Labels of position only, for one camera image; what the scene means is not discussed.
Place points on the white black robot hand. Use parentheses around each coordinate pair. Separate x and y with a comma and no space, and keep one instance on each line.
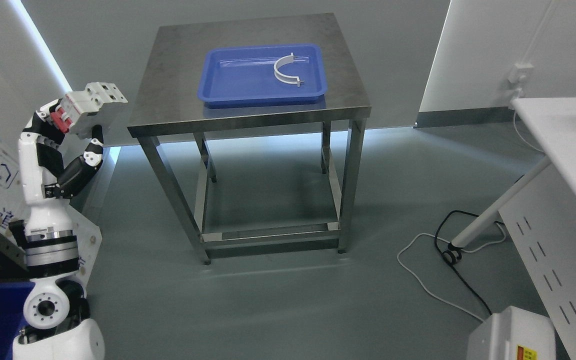
(48,185)

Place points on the grey red circuit breaker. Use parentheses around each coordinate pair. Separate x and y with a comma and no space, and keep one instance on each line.
(79,111)

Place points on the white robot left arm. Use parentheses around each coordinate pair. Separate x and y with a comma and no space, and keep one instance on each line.
(59,325)

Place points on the stainless steel table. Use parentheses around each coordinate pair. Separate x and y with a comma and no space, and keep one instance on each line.
(167,104)

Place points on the blue plastic tray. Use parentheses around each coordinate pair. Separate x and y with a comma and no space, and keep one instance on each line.
(263,75)

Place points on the white machine box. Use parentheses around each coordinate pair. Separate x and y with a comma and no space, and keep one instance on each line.
(513,334)

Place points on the white desk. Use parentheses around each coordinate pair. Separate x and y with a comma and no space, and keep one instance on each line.
(539,212)

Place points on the white wall socket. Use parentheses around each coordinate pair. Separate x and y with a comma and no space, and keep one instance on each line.
(518,76)

